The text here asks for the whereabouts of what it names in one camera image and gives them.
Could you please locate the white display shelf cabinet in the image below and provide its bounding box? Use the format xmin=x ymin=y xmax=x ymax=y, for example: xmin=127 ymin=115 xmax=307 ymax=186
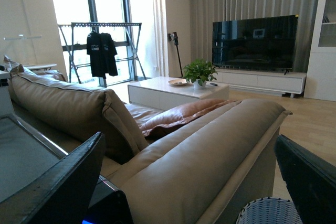
xmin=304 ymin=0 xmax=335 ymax=101

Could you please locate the grey front-load washing machine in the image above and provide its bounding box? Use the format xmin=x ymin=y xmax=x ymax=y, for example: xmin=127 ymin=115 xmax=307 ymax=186
xmin=1 ymin=114 xmax=133 ymax=223

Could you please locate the cordless stick vacuum cleaner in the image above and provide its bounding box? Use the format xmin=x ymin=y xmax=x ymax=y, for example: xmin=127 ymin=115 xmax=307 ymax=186
xmin=168 ymin=32 xmax=183 ymax=78

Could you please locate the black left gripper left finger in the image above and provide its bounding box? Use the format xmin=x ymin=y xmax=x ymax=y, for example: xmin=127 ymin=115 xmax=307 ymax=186
xmin=1 ymin=132 xmax=106 ymax=223

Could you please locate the pink cushion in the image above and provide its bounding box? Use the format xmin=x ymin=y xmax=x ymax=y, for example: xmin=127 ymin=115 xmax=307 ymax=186
xmin=140 ymin=99 xmax=240 ymax=139

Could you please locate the black t-shirt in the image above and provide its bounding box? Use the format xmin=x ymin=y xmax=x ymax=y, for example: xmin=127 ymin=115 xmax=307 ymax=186
xmin=86 ymin=31 xmax=106 ymax=79
xmin=100 ymin=33 xmax=118 ymax=76

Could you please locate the beige leather sofa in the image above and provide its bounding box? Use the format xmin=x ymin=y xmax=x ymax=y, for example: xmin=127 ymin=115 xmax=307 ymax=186
xmin=3 ymin=58 xmax=290 ymax=223

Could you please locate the white coffee table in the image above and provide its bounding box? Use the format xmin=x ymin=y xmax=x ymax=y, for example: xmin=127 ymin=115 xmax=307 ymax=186
xmin=128 ymin=77 xmax=229 ymax=111

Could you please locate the metal clothes drying rack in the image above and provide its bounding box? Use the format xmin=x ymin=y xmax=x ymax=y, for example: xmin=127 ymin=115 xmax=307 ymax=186
xmin=58 ymin=22 xmax=147 ymax=84

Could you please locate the large flat screen television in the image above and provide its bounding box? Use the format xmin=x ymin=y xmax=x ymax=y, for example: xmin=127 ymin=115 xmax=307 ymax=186
xmin=212 ymin=15 xmax=299 ymax=71

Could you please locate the black t-shirt left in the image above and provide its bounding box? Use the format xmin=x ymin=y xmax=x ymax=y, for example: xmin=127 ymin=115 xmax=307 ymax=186
xmin=86 ymin=31 xmax=106 ymax=79

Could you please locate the wooden side table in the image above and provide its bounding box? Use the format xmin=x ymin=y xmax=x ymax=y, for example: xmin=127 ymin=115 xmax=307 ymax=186
xmin=25 ymin=63 xmax=57 ymax=71

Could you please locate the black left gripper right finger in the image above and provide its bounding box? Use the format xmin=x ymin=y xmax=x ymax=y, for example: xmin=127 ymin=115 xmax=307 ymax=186
xmin=274 ymin=135 xmax=335 ymax=223

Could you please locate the black t-shirt right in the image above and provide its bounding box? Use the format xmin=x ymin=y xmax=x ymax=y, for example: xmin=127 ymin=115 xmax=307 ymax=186
xmin=100 ymin=33 xmax=118 ymax=76

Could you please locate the green potted plant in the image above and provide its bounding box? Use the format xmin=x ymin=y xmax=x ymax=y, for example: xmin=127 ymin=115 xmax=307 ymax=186
xmin=183 ymin=59 xmax=217 ymax=89

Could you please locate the blue woven laundry basket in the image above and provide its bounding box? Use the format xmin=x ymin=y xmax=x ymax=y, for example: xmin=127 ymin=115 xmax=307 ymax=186
xmin=236 ymin=197 xmax=302 ymax=223

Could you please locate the white tv cabinet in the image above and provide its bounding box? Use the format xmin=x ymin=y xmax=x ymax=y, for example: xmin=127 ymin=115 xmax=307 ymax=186
xmin=216 ymin=68 xmax=307 ymax=98

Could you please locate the shallow beige plate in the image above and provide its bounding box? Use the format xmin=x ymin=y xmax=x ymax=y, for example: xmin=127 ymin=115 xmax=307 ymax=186
xmin=168 ymin=79 xmax=188 ymax=87

